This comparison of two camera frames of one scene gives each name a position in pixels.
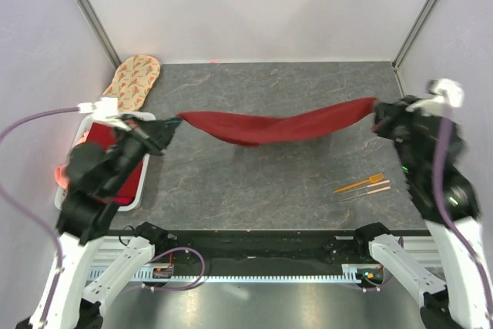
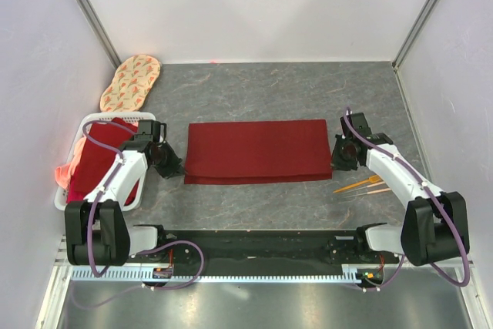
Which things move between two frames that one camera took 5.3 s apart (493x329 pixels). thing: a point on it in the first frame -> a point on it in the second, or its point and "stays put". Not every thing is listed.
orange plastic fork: [371, 179] stays put
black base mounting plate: [266, 253] stays put
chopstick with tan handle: [370, 186] stays put
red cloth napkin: [256, 131] -> [254, 151]
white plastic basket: [76, 135] stays put
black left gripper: [160, 132] -> [173, 168]
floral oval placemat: [132, 82] stays put
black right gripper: [386, 113] -> [337, 162]
